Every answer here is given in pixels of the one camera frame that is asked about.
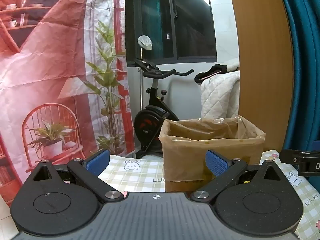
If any white cap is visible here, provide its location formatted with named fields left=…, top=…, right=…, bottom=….
left=137, top=35, right=153, bottom=51

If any blue curtain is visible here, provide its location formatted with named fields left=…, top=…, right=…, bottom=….
left=275, top=0, right=320, bottom=153

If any cardboard box with plastic liner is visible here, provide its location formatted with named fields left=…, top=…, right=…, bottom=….
left=159, top=115, right=266, bottom=193

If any black garment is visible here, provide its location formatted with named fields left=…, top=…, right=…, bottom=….
left=194, top=64, right=227, bottom=84

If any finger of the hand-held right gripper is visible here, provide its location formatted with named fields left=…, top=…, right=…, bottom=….
left=279, top=149, right=320, bottom=177

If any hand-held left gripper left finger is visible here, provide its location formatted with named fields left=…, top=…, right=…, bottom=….
left=22, top=149, right=125, bottom=203

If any black exercise bike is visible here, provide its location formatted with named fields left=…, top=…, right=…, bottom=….
left=133, top=58, right=195, bottom=159

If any metal stand pole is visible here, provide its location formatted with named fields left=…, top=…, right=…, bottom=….
left=139, top=48, right=146, bottom=112

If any dark framed window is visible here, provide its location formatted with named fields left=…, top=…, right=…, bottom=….
left=140, top=0, right=217, bottom=67

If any wooden panel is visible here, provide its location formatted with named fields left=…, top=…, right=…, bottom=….
left=226, top=0, right=294, bottom=153

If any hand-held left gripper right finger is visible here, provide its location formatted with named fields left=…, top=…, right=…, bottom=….
left=189, top=149, right=292, bottom=203

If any white quilted blanket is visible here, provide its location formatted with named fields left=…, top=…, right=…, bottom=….
left=200, top=57, right=240, bottom=121

